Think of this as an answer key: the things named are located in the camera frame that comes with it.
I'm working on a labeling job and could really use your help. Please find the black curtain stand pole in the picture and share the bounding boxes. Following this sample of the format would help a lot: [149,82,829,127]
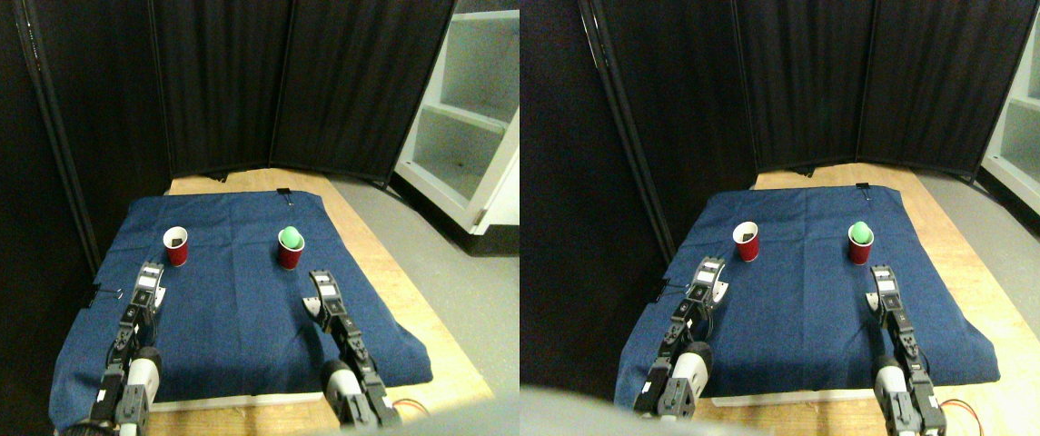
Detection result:
[13,0,101,278]
[578,0,675,269]

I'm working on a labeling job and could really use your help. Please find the red cup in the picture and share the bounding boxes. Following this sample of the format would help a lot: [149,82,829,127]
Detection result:
[847,224,876,266]
[732,221,760,263]
[277,229,306,271]
[163,226,190,268]

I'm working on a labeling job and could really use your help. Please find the dark blue cloth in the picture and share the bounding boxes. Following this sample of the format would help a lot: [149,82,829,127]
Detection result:
[612,184,1002,417]
[47,189,435,433]

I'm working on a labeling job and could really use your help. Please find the red wire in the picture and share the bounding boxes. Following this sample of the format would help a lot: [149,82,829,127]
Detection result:
[937,398,986,424]
[391,397,431,421]

